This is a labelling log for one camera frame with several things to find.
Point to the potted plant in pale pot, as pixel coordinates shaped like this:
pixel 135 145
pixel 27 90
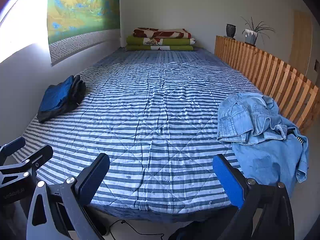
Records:
pixel 250 36

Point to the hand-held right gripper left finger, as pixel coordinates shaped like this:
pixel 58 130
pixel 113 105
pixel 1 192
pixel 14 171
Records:
pixel 93 177

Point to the red white patterned folded blanket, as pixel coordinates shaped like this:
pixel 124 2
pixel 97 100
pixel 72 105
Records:
pixel 160 33

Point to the landscape wall poster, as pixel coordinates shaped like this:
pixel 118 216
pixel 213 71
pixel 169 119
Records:
pixel 80 10

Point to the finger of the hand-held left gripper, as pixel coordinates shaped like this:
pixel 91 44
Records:
pixel 40 156
pixel 13 146

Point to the blue white striped bedspread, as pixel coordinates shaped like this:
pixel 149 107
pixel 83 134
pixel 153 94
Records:
pixel 155 105

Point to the wooden slatted bench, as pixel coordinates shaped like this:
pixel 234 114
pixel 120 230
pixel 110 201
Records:
pixel 275 70

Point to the black folded garment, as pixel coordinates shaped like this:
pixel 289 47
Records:
pixel 75 97

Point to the green floral folded blanket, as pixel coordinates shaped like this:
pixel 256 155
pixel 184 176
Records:
pixel 140 43

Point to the dark ceramic vase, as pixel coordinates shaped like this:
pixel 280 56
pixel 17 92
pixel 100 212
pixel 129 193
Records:
pixel 230 31

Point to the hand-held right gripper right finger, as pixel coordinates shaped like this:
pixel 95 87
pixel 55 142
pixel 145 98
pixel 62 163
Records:
pixel 228 180

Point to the person's black trouser leg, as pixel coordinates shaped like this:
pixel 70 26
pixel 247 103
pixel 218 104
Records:
pixel 200 232

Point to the light wooden door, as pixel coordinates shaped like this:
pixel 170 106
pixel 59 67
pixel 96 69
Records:
pixel 300 42

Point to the light blue denim jeans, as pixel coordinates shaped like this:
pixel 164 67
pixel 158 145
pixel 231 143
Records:
pixel 262 135

